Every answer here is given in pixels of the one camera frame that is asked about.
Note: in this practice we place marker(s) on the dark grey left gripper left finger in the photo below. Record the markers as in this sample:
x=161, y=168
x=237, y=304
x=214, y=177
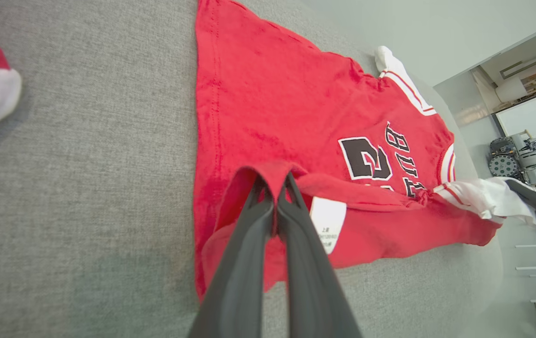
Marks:
x=239, y=272

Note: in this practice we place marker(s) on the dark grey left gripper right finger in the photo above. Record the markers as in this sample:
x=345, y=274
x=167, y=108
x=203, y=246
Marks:
x=310, y=281

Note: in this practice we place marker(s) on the red jersey shirt black print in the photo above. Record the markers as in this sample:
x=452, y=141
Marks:
x=272, y=94

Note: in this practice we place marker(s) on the grey wheeled background robot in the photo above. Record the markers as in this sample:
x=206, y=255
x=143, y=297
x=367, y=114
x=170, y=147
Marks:
x=505, y=164

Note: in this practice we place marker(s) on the grey fabric sofa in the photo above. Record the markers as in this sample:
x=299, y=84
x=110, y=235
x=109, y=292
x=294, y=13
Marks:
x=84, y=164

